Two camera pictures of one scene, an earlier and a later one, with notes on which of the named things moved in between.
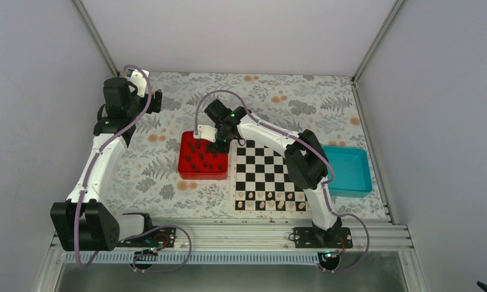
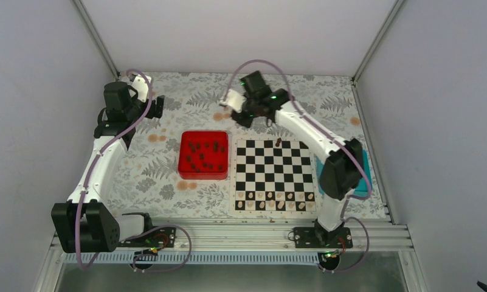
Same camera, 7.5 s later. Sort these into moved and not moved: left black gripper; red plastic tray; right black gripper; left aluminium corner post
Moved: right black gripper
Not moved: left aluminium corner post; left black gripper; red plastic tray
